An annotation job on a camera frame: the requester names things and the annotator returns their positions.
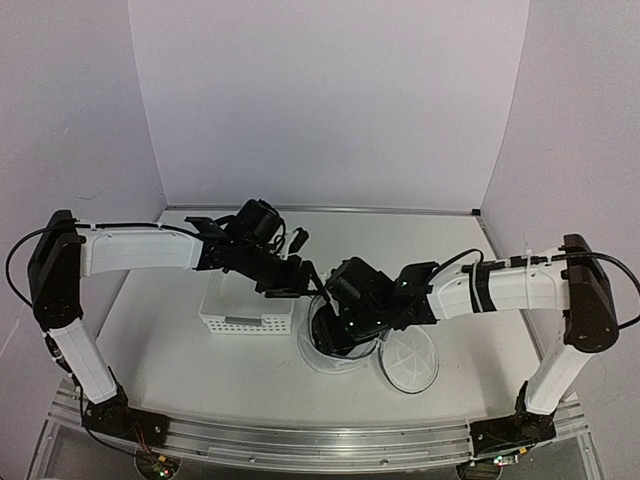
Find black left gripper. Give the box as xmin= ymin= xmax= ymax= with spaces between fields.
xmin=236 ymin=241 xmax=322 ymax=299

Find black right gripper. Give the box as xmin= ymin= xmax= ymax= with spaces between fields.
xmin=313 ymin=303 xmax=390 ymax=356

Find white perforated plastic basket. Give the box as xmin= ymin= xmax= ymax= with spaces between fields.
xmin=199 ymin=271 xmax=294 ymax=335

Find white mesh laundry bag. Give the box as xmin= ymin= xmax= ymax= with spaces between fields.
xmin=297 ymin=296 xmax=439 ymax=395

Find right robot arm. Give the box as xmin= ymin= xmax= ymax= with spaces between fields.
xmin=308 ymin=234 xmax=620 ymax=455

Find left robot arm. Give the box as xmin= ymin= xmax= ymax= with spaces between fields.
xmin=27 ymin=200 xmax=327 ymax=446

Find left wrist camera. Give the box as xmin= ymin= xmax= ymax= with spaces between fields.
xmin=285 ymin=227 xmax=309 ymax=258

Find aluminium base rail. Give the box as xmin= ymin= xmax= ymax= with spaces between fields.
xmin=26 ymin=381 xmax=604 ymax=479

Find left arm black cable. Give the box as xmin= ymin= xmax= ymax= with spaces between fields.
xmin=5 ymin=224 xmax=201 ymax=311

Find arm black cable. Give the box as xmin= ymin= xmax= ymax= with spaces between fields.
xmin=429 ymin=249 xmax=640 ymax=331
xmin=5 ymin=224 xmax=201 ymax=311

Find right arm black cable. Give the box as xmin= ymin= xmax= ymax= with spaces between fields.
xmin=429 ymin=249 xmax=640 ymax=331

